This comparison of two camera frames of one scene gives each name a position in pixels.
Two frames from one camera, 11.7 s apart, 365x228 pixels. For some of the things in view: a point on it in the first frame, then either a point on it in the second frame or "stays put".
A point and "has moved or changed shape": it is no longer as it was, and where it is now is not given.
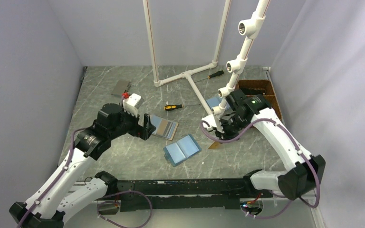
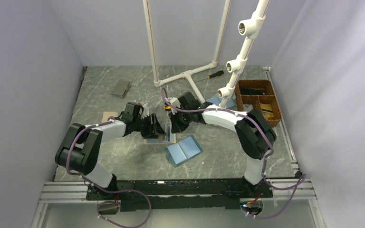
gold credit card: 215,145 has moved or changed shape
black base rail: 215,194 stays put
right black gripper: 226,135 → 176,126
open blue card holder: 176,152 stays put
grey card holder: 121,87 stays put
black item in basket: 251,91 stays put
